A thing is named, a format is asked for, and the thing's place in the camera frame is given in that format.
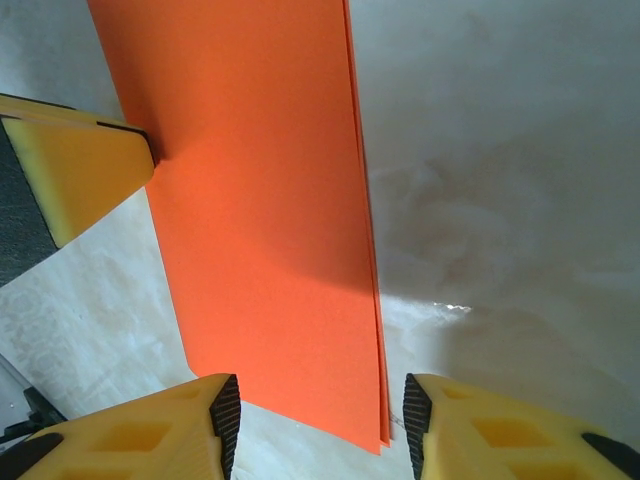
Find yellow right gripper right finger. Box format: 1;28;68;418
403;372;640;480

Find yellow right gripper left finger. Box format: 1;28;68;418
0;372;243;480

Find orange paper sheet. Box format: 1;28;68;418
87;0;396;456

